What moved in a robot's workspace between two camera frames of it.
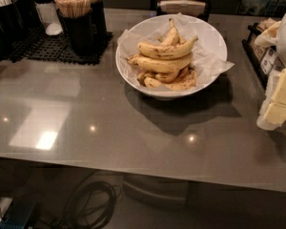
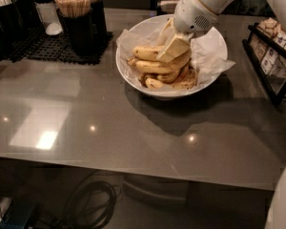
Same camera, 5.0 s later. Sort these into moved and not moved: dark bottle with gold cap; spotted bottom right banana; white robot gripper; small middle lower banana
Moved: white robot gripper
Not moved: dark bottle with gold cap; spotted bottom right banana; small middle lower banana
